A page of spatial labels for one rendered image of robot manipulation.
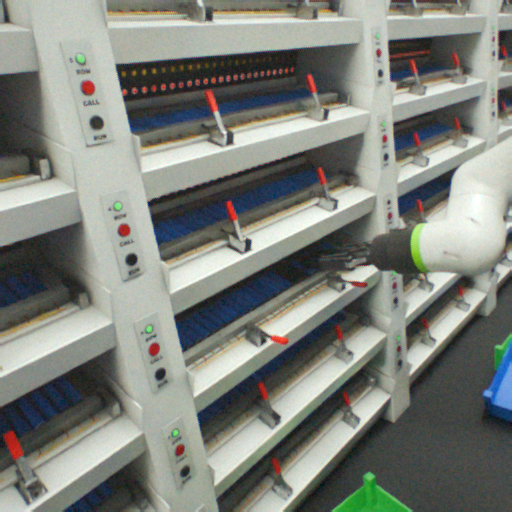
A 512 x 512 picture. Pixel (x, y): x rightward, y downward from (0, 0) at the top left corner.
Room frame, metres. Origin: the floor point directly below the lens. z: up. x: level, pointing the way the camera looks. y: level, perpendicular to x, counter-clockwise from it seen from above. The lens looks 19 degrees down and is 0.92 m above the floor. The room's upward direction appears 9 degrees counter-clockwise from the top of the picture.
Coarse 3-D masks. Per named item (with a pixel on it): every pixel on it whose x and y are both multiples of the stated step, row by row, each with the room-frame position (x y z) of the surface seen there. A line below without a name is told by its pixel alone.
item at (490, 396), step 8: (504, 360) 1.15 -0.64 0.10; (504, 368) 1.16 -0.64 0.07; (496, 376) 1.11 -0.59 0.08; (504, 376) 1.15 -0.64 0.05; (496, 384) 1.11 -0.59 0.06; (504, 384) 1.13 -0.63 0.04; (488, 392) 1.05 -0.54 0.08; (496, 392) 1.11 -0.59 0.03; (504, 392) 1.11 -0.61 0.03; (488, 400) 1.04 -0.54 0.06; (496, 400) 1.09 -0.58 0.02; (504, 400) 1.08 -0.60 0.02; (488, 408) 1.05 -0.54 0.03; (496, 408) 1.04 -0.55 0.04; (504, 408) 1.02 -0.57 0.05; (496, 416) 1.05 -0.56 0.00; (504, 416) 1.03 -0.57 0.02
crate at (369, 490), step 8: (368, 472) 0.85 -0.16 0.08; (368, 480) 0.83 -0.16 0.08; (368, 488) 0.83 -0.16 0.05; (376, 488) 0.83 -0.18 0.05; (352, 496) 0.82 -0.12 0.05; (360, 496) 0.83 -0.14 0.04; (368, 496) 0.83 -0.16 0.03; (376, 496) 0.84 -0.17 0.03; (384, 496) 0.82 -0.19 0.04; (392, 496) 0.80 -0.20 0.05; (344, 504) 0.81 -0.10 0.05; (352, 504) 0.82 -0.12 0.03; (360, 504) 0.83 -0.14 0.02; (368, 504) 0.84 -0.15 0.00; (376, 504) 0.83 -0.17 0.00; (384, 504) 0.82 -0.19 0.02; (392, 504) 0.80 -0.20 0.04; (400, 504) 0.78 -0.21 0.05
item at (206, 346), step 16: (320, 272) 1.01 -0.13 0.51; (336, 272) 1.03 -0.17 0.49; (304, 288) 0.96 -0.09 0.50; (272, 304) 0.89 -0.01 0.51; (240, 320) 0.84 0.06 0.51; (256, 320) 0.85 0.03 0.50; (272, 320) 0.86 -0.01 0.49; (224, 336) 0.79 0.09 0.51; (192, 352) 0.75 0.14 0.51; (208, 352) 0.77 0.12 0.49
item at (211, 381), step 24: (336, 240) 1.18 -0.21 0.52; (360, 240) 1.13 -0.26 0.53; (240, 288) 0.98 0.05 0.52; (360, 288) 1.03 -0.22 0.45; (288, 312) 0.90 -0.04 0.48; (312, 312) 0.91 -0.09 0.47; (336, 312) 0.97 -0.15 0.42; (288, 336) 0.85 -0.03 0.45; (216, 360) 0.76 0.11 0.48; (240, 360) 0.76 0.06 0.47; (264, 360) 0.80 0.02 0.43; (192, 384) 0.67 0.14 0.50; (216, 384) 0.71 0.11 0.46
